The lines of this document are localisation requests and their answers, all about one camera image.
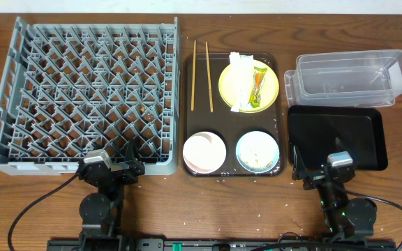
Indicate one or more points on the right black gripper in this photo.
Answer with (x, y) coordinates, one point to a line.
(300, 169)

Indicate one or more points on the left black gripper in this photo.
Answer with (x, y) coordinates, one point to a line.
(116, 171)

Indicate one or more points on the light blue bowl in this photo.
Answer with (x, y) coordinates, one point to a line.
(258, 136)

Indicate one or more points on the white pink bowl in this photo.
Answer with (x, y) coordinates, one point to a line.
(204, 152)

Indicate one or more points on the green orange snack wrapper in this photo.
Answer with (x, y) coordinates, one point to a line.
(258, 81)

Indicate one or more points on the white paper napkin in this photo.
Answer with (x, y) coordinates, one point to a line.
(241, 78)

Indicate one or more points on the wooden chopstick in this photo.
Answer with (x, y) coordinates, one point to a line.
(211, 105)
(193, 76)

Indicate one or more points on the rice and nut shells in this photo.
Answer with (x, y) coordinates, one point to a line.
(257, 156)

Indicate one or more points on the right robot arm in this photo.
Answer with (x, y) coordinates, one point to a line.
(348, 219)

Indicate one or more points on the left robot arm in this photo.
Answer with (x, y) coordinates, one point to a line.
(101, 211)

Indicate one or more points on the grey plastic dishwasher rack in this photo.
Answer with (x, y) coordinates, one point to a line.
(68, 89)

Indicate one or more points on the clear plastic waste bin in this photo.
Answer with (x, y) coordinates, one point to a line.
(370, 78)

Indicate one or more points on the black rectangular tray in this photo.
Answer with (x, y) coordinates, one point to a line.
(320, 131)

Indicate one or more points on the dark brown serving tray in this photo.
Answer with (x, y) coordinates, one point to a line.
(229, 126)

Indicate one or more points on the yellow round plate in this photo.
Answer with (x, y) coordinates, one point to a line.
(268, 94)

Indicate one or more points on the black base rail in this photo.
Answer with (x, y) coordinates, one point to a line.
(157, 244)

